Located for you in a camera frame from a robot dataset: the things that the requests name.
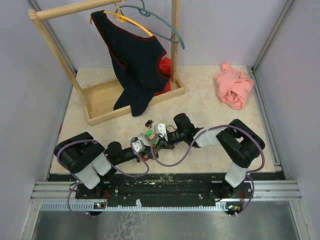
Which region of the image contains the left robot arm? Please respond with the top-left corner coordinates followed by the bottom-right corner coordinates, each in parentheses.
top-left (54, 132), bottom-right (151, 199)

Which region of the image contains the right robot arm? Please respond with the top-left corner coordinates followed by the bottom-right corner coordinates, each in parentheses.
top-left (154, 113), bottom-right (266, 198)

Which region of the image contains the wooden clothes rack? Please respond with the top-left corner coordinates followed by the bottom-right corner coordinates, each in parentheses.
top-left (28, 0), bottom-right (185, 126)

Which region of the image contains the red cloth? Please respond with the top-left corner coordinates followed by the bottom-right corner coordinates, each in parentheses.
top-left (154, 57), bottom-right (171, 96)

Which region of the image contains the pink cloth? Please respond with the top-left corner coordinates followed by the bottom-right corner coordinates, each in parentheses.
top-left (213, 62), bottom-right (254, 110)

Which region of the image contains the dark navy tank top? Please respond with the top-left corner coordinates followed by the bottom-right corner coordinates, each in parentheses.
top-left (90, 10), bottom-right (170, 117)

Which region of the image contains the grey-blue hanger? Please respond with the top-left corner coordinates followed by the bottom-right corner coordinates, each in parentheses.
top-left (119, 0), bottom-right (185, 50)

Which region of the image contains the yellow hanger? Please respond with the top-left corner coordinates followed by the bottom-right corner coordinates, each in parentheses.
top-left (103, 3), bottom-right (154, 37)

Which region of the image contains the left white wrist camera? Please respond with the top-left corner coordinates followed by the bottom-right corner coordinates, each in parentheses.
top-left (130, 137), bottom-right (145, 154)

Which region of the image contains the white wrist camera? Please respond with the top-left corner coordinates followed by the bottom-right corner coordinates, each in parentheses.
top-left (130, 137), bottom-right (145, 154)
top-left (154, 123), bottom-right (168, 141)

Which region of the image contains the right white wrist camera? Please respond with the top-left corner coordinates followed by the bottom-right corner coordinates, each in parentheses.
top-left (154, 123), bottom-right (168, 141)

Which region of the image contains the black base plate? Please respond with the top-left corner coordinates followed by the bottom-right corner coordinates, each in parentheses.
top-left (44, 172), bottom-right (290, 209)

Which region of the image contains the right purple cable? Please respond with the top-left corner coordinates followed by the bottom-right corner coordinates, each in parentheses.
top-left (150, 124), bottom-right (266, 217)

